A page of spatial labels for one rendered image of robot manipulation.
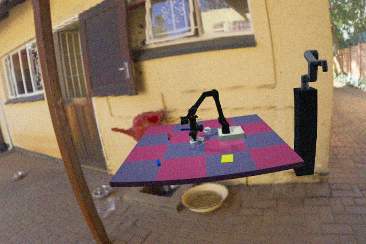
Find yellow flat rectangular plate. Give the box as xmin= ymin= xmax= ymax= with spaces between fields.
xmin=221 ymin=154 xmax=233 ymax=163

